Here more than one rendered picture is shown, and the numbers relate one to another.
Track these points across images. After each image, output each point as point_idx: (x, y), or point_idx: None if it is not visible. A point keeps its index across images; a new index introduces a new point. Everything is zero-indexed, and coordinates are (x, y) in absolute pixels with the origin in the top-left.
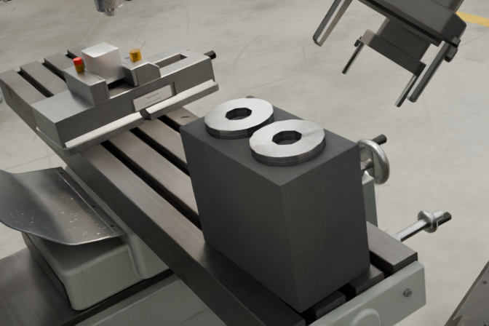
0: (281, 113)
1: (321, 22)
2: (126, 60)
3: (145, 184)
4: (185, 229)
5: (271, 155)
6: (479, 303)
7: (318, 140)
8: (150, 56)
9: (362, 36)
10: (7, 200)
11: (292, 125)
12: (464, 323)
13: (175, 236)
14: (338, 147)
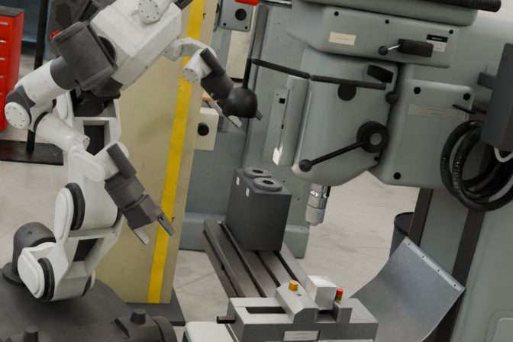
0: (249, 182)
1: (259, 112)
2: (300, 291)
3: (301, 282)
4: (287, 257)
5: (266, 170)
6: (108, 338)
7: (249, 167)
8: (275, 322)
9: (162, 210)
10: (384, 308)
11: (252, 172)
12: (142, 313)
13: (292, 257)
14: (241, 169)
